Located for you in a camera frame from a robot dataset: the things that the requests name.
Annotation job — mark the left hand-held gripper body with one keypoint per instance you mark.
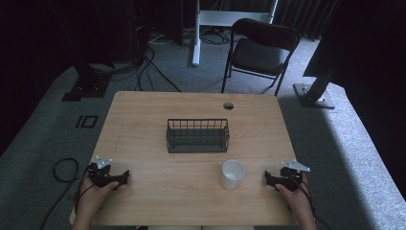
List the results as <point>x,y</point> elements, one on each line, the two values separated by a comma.
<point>100,177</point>

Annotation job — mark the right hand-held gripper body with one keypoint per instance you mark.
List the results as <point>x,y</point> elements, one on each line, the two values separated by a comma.
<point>292,180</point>

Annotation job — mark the person's right hand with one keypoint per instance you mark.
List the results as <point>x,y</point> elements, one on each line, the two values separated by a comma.
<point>298,201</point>

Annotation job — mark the person's left hand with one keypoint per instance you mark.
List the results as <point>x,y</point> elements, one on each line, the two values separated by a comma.
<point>91,198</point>

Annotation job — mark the white cup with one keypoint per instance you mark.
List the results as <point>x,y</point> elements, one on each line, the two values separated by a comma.
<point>232,175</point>

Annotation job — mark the black metal stand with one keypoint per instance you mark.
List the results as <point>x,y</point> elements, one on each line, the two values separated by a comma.
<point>87,86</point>
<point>314,96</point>

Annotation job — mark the black folding chair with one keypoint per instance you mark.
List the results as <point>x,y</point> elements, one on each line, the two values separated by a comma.
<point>260,54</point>

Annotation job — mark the dark curtain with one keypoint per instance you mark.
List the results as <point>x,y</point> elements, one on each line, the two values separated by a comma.
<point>303,16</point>

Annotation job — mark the white desk frame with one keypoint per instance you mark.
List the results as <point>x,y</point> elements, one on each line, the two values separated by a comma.
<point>223,17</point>

